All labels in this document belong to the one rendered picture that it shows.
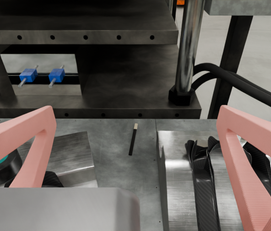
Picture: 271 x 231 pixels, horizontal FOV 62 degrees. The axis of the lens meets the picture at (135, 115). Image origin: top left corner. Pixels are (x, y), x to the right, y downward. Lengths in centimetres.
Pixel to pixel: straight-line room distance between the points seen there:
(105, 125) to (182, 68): 33
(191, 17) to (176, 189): 51
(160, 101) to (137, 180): 39
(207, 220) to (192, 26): 54
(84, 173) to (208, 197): 25
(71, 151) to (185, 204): 26
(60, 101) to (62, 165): 47
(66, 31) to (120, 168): 50
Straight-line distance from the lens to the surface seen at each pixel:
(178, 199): 44
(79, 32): 85
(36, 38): 90
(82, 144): 54
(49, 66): 92
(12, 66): 98
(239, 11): 94
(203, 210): 46
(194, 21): 76
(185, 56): 80
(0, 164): 50
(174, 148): 49
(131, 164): 63
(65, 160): 51
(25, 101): 99
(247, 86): 79
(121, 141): 69
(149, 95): 92
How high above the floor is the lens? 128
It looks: 37 degrees down
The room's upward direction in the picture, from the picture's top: straight up
